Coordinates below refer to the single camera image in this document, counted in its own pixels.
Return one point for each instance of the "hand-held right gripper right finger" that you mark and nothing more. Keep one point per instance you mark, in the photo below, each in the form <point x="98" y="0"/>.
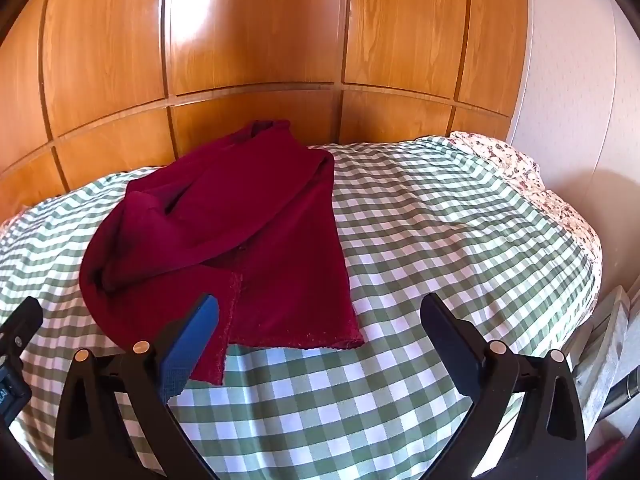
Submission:
<point x="450" y="345"/>

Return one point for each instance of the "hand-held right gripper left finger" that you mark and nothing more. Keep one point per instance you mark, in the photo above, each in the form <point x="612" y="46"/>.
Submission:
<point x="190" y="345"/>

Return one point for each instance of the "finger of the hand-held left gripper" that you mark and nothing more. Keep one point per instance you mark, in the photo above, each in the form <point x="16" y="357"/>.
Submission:
<point x="22" y="317"/>

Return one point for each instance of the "dark red garment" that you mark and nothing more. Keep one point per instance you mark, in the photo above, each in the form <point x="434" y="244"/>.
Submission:
<point x="225" y="240"/>

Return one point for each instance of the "green checkered bedspread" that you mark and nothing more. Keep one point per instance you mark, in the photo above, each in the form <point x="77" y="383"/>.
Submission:
<point x="425" y="260"/>

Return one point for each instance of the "black tube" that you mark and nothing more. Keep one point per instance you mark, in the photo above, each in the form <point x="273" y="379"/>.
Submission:
<point x="625" y="390"/>

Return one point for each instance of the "pink cloth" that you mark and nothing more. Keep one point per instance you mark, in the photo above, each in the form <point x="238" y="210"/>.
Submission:
<point x="607" y="460"/>

